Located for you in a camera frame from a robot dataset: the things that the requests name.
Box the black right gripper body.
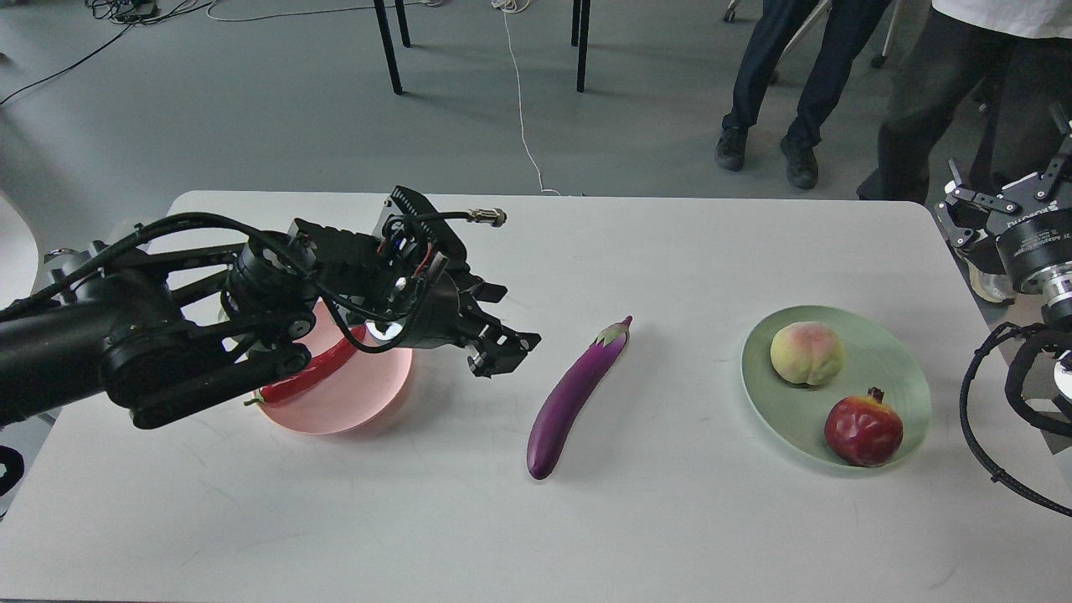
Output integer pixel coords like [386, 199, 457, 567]
[997, 209, 1071, 294]

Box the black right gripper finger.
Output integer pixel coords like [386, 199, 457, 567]
[935, 159, 1018, 250]
[1034, 102, 1071, 203]

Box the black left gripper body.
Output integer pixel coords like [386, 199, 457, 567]
[368, 270, 482, 348]

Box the red chili pepper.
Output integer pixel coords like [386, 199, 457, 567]
[244, 338, 358, 407]

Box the yellow-green peach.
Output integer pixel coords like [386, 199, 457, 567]
[769, 321, 847, 387]

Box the red pomegranate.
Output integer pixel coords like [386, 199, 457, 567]
[823, 386, 905, 468]

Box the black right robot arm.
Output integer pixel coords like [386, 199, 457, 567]
[933, 103, 1071, 436]

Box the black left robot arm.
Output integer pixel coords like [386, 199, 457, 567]
[1, 187, 540, 429]

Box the purple eggplant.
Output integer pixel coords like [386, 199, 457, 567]
[526, 317, 632, 481]

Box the person in black trousers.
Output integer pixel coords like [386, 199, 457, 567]
[857, 1, 1071, 204]

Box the pink plastic plate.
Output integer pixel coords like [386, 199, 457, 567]
[252, 302, 413, 436]

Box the green plastic plate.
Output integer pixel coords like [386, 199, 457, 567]
[740, 305, 933, 473]

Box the person in navy trousers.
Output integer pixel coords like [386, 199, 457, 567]
[715, 0, 894, 190]

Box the black table leg right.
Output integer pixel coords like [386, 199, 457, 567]
[569, 0, 592, 93]

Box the black table leg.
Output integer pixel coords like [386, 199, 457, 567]
[569, 0, 592, 93]
[373, 0, 412, 95]

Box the black table leg left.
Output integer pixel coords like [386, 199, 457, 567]
[373, 0, 412, 95]

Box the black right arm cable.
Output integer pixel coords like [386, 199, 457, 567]
[961, 322, 1072, 516]

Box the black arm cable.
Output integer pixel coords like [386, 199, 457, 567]
[0, 212, 394, 354]
[961, 322, 1072, 516]

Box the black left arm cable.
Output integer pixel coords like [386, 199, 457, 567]
[0, 212, 394, 354]

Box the white floor cable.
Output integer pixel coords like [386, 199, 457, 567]
[205, 0, 562, 197]

